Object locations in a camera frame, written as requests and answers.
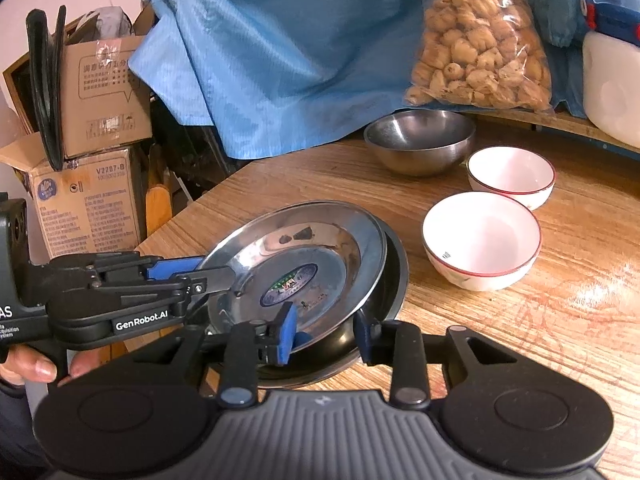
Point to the dark metal plate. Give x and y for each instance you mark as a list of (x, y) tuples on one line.
[(392, 280)]

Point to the grey crumpled bag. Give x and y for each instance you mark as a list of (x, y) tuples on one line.
[(112, 22)]

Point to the stainless steel bowl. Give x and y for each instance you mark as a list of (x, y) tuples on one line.
[(420, 140)]

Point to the wooden shelf board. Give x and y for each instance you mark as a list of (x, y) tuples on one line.
[(550, 122)]

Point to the person's left hand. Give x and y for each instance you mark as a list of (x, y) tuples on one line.
[(30, 365)]

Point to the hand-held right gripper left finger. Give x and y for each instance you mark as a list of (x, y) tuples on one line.
[(284, 337)]

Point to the open cardboard box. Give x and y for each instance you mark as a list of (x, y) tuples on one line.
[(100, 95)]

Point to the blue cloth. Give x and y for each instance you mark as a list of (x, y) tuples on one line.
[(280, 60)]

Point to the clear bag of snacks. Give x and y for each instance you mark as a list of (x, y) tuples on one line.
[(480, 45)]

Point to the person's left forearm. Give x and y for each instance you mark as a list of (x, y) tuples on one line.
[(12, 425)]

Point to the brown wooden frame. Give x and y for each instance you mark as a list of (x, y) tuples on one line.
[(20, 95)]

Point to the white bowl red rim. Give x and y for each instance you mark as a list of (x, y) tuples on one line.
[(510, 172), (480, 240)]

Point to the printed cardboard box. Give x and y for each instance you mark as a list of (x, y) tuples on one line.
[(85, 205)]

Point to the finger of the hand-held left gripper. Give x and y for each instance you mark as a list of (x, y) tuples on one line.
[(175, 266), (210, 281)]

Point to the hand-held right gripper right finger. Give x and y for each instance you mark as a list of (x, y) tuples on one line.
[(364, 340)]

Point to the white jug blue lid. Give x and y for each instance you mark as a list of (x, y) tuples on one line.
[(612, 85)]

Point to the shiny steel plate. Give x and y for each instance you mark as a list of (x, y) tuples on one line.
[(300, 240)]

